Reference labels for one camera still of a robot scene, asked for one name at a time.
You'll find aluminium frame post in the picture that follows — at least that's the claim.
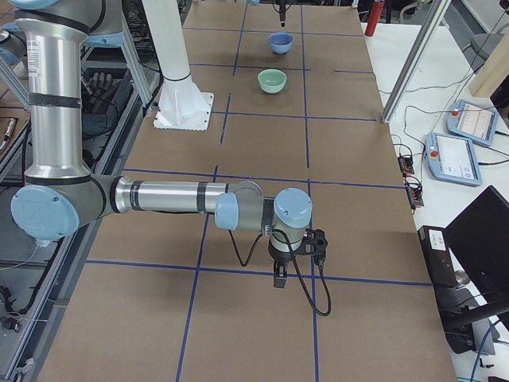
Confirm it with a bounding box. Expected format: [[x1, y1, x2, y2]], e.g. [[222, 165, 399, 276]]
[[381, 0, 452, 123]]

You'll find green ceramic bowl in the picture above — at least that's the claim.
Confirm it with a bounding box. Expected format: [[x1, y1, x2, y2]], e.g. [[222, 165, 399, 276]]
[[257, 68, 287, 94]]

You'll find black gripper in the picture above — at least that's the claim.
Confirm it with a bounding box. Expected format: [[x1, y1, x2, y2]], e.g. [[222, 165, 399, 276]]
[[268, 243, 292, 288]]

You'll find teach pendant far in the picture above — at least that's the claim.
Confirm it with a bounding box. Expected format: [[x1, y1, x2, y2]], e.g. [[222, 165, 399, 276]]
[[446, 99, 499, 147]]

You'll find teach pendant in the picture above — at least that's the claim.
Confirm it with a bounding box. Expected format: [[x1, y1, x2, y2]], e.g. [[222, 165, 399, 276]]
[[446, 99, 499, 147], [425, 132, 483, 186]]

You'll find black computer box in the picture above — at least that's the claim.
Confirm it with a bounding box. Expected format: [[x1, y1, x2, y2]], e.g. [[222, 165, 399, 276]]
[[418, 225, 457, 288]]

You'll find black power strip left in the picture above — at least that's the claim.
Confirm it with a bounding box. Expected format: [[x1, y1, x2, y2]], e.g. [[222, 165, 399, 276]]
[[398, 155, 414, 176]]

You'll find red fire extinguisher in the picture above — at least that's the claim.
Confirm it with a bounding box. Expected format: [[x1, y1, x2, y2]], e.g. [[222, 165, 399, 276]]
[[364, 0, 385, 37]]

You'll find black power strip right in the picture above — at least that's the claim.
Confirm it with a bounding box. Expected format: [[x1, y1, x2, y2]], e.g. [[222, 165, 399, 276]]
[[405, 183, 424, 210]]

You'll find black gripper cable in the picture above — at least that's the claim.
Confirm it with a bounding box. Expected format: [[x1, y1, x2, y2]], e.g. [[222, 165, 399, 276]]
[[228, 230, 332, 318]]

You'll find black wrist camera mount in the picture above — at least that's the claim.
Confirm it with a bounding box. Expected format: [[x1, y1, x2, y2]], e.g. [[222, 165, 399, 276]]
[[295, 228, 328, 258]]

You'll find blue ceramic bowl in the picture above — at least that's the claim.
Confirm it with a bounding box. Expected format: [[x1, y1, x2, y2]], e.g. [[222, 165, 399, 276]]
[[268, 32, 293, 54]]

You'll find black power strip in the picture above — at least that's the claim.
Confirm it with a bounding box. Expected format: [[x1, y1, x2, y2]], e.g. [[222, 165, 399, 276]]
[[405, 183, 424, 210], [398, 155, 414, 176]]

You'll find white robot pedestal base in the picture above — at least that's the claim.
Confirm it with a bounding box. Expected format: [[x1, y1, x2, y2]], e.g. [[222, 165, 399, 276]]
[[142, 0, 214, 131]]

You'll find black monitor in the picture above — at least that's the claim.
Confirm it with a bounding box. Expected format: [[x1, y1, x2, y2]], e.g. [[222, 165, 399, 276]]
[[443, 185, 508, 329]]

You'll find teach pendant near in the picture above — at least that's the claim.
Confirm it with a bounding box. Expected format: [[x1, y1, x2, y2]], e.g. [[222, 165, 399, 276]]
[[425, 132, 483, 186]]

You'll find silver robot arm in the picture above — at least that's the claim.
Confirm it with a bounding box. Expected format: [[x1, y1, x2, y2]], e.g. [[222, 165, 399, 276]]
[[10, 1, 324, 287]]

